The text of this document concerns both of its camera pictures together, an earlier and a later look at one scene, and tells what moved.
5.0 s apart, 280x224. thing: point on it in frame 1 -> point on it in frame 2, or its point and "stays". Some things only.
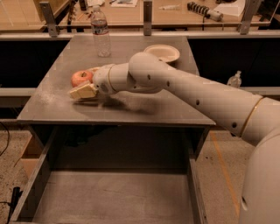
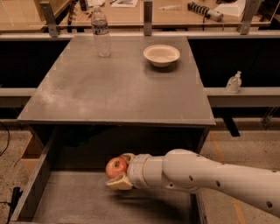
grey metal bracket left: x=50 y=18 stays
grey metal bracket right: x=250 y=8 stays
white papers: x=124 y=3 stays
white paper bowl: x=164 y=52 stays
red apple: x=81 y=77 -> x=115 y=167
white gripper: x=101 y=80 -> x=136 y=171
